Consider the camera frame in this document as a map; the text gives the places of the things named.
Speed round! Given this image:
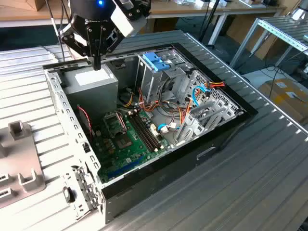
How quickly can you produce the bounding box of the grey power supply unit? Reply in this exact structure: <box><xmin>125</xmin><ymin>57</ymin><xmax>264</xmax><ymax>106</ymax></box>
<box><xmin>61</xmin><ymin>64</ymin><xmax>119</xmax><ymax>126</ymax></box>

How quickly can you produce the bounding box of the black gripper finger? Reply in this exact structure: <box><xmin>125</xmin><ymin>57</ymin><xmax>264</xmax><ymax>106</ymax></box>
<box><xmin>60</xmin><ymin>15</ymin><xmax>98</xmax><ymax>70</ymax></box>
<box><xmin>97</xmin><ymin>26</ymin><xmax>126</xmax><ymax>70</ymax></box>

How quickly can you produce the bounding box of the blue data wire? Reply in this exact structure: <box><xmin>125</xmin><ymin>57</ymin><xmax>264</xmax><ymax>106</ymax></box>
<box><xmin>192</xmin><ymin>84</ymin><xmax>212</xmax><ymax>107</ymax></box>

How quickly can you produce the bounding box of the long wooden desk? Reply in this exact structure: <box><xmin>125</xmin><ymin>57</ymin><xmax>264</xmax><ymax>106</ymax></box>
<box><xmin>144</xmin><ymin>0</ymin><xmax>288</xmax><ymax>46</ymax></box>

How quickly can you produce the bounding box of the green motherboard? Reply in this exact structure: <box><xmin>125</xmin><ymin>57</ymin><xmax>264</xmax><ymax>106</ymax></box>
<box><xmin>92</xmin><ymin>108</ymin><xmax>173</xmax><ymax>184</ymax></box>

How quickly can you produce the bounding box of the blue expansion slot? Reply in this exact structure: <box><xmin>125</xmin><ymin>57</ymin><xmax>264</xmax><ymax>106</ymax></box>
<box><xmin>106</xmin><ymin>155</ymin><xmax>145</xmax><ymax>180</ymax></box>

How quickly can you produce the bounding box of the CPU socket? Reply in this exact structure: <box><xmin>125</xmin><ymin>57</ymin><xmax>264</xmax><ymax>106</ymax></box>
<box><xmin>113</xmin><ymin>133</ymin><xmax>133</xmax><ymax>150</ymax></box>

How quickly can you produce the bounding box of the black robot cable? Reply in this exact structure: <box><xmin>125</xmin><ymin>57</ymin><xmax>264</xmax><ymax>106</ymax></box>
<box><xmin>45</xmin><ymin>0</ymin><xmax>66</xmax><ymax>61</ymax></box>

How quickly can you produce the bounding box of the orange red yellow power wire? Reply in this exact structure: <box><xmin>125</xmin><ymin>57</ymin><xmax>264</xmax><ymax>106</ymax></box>
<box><xmin>195</xmin><ymin>80</ymin><xmax>227</xmax><ymax>96</ymax></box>

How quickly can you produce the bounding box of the large cardboard box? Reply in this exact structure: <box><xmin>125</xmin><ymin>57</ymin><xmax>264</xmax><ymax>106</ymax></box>
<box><xmin>257</xmin><ymin>77</ymin><xmax>308</xmax><ymax>126</ymax></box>

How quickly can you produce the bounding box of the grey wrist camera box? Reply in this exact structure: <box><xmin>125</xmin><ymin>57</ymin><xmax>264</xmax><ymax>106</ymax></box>
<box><xmin>110</xmin><ymin>4</ymin><xmax>148</xmax><ymax>39</ymax></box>

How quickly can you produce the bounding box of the perforated metal disk bay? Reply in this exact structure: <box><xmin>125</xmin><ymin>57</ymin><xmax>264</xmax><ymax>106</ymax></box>
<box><xmin>174</xmin><ymin>69</ymin><xmax>244</xmax><ymax>147</ymax></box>

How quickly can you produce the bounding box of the black tripod stand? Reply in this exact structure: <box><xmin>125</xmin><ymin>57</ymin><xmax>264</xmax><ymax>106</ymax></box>
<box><xmin>199</xmin><ymin>0</ymin><xmax>223</xmax><ymax>46</ymax></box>

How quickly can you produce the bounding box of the black plastic case latch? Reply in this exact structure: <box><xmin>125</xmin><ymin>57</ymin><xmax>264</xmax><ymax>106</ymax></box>
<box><xmin>62</xmin><ymin>186</ymin><xmax>75</xmax><ymax>203</ymax></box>

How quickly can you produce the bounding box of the metal socket cover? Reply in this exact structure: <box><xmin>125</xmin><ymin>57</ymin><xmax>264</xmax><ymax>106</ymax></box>
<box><xmin>103</xmin><ymin>111</ymin><xmax>128</xmax><ymax>135</ymax></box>

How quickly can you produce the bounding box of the dark RAM slot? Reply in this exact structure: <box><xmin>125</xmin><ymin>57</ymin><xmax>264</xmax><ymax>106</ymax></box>
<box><xmin>128</xmin><ymin>114</ymin><xmax>156</xmax><ymax>153</ymax></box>
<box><xmin>133</xmin><ymin>112</ymin><xmax>161</xmax><ymax>149</ymax></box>

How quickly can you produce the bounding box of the open black PC case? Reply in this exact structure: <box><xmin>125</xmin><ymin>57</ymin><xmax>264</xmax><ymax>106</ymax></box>
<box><xmin>42</xmin><ymin>42</ymin><xmax>258</xmax><ymax>225</ymax></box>

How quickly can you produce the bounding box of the yellow black wire bunch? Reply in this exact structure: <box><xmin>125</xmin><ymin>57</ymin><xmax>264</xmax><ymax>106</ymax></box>
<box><xmin>123</xmin><ymin>92</ymin><xmax>134</xmax><ymax>108</ymax></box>

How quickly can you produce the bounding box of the wooden desk with box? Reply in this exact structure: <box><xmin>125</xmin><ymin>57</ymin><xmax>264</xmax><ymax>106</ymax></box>
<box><xmin>0</xmin><ymin>0</ymin><xmax>72</xmax><ymax>28</ymax></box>

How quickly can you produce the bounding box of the grey parts rack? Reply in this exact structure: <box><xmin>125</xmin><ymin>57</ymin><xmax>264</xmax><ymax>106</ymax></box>
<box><xmin>0</xmin><ymin>120</ymin><xmax>46</xmax><ymax>210</ymax></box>

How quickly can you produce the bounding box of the small cardboard box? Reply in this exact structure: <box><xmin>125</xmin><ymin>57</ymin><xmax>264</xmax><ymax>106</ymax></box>
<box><xmin>25</xmin><ymin>0</ymin><xmax>49</xmax><ymax>12</ymax></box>

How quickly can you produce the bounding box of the orange yellow wire bundle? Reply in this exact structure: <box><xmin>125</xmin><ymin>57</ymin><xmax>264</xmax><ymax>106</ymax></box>
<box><xmin>137</xmin><ymin>87</ymin><xmax>192</xmax><ymax>132</ymax></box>

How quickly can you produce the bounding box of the red black fan wire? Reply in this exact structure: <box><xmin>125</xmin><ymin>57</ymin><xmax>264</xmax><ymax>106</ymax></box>
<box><xmin>76</xmin><ymin>104</ymin><xmax>95</xmax><ymax>145</ymax></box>

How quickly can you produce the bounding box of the grey metal optical drive cage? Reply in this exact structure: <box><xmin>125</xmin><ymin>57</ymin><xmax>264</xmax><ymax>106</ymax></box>
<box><xmin>134</xmin><ymin>47</ymin><xmax>193</xmax><ymax>103</ymax></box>

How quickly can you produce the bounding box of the blue plastic drive latch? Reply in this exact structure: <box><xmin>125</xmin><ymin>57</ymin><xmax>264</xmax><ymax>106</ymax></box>
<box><xmin>142</xmin><ymin>52</ymin><xmax>161</xmax><ymax>64</ymax></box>
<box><xmin>152</xmin><ymin>61</ymin><xmax>173</xmax><ymax>73</ymax></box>

